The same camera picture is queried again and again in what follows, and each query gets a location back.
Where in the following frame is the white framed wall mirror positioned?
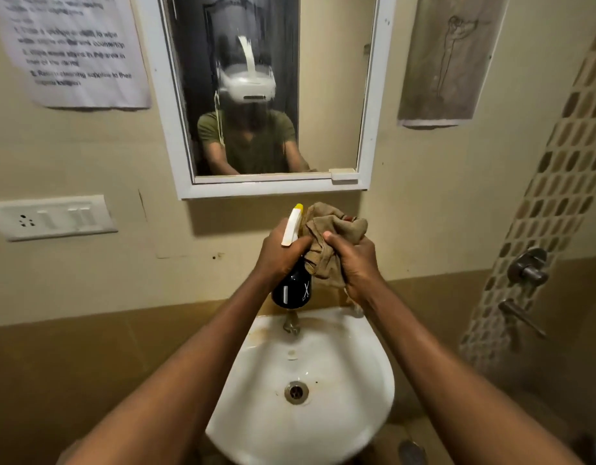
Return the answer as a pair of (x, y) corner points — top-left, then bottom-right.
(133, 0), (397, 200)

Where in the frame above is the white wall switch board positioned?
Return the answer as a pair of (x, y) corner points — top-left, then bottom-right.
(0, 195), (118, 243)

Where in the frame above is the person's right hand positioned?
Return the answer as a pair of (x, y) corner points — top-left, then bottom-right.
(323, 231), (388, 307)

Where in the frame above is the metal shower lever handle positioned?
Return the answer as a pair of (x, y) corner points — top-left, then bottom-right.
(498, 300), (548, 339)

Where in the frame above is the metal sink drain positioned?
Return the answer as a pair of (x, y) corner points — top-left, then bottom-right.
(284, 381), (310, 405)

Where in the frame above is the person's left hand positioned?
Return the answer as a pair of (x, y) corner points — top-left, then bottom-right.
(254, 218), (313, 288)

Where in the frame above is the person's left forearm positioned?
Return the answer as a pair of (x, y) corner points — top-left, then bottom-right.
(56, 271), (279, 465)

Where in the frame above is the black spray bottle white nozzle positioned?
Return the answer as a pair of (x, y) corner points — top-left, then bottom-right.
(271, 203), (314, 310)

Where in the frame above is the paper sketch drawing poster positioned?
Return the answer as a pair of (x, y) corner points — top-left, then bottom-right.
(397, 0), (509, 129)

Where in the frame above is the person's right forearm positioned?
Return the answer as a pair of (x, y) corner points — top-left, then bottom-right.
(357, 281), (585, 465)

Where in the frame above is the brown cleaning cloth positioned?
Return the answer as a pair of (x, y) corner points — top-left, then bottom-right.
(298, 202), (369, 291)

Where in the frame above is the white wash basin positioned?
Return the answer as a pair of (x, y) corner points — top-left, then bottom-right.
(205, 306), (396, 465)

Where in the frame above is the metal shower valve knob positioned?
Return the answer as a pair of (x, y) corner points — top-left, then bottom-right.
(507, 247), (550, 287)

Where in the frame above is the white printed instruction sheet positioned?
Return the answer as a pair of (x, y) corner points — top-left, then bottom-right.
(0, 0), (152, 111)

